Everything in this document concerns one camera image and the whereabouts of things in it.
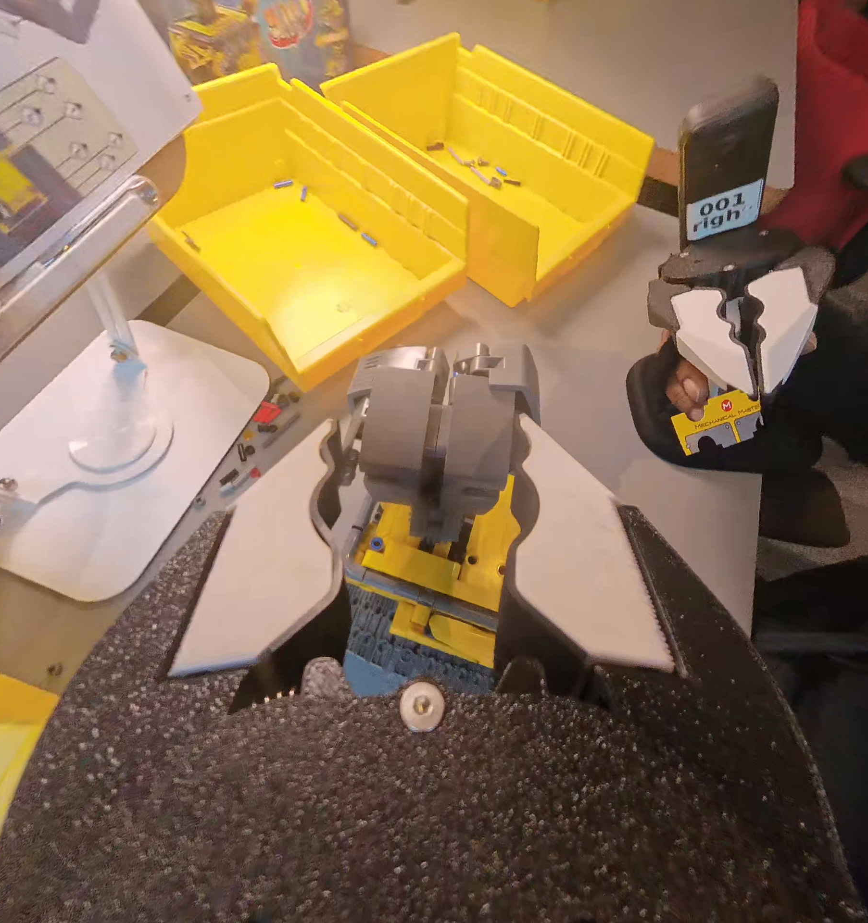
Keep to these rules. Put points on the colourful toy set box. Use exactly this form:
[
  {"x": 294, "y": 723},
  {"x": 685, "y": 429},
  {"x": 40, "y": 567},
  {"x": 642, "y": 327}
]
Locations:
[{"x": 261, "y": 29}]

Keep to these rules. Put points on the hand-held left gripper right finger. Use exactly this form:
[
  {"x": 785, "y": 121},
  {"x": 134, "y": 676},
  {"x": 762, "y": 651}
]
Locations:
[{"x": 593, "y": 577}]

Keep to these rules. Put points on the grey desk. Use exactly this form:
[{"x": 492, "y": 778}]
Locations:
[{"x": 607, "y": 361}]

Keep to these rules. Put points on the scattered small brick parts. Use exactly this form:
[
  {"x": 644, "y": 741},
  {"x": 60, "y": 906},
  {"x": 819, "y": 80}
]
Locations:
[{"x": 261, "y": 418}]

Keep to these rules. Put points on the white book stand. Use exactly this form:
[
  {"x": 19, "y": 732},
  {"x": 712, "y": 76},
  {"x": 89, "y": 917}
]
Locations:
[{"x": 102, "y": 491}]

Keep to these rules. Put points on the small yellow sticker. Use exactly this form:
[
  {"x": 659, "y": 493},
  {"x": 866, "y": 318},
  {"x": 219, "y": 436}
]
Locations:
[{"x": 715, "y": 421}]

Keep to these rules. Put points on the yellow plastic bin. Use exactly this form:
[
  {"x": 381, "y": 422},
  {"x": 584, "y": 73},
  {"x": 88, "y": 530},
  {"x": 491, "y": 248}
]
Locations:
[
  {"x": 549, "y": 159},
  {"x": 1, "y": 750},
  {"x": 304, "y": 245}
]

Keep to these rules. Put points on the person's right hand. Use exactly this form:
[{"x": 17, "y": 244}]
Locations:
[{"x": 686, "y": 382}]

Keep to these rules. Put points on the instruction booklet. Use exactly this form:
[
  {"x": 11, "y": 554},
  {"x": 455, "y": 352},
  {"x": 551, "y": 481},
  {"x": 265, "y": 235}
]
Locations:
[{"x": 131, "y": 58}]

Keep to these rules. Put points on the yellow grey brick robot model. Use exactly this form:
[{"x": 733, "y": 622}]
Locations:
[{"x": 434, "y": 418}]

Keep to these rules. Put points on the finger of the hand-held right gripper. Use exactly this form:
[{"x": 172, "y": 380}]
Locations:
[
  {"x": 787, "y": 325},
  {"x": 701, "y": 339}
]

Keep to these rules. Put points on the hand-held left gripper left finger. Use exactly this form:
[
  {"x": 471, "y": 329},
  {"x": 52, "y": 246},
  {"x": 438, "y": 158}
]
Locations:
[{"x": 254, "y": 577}]

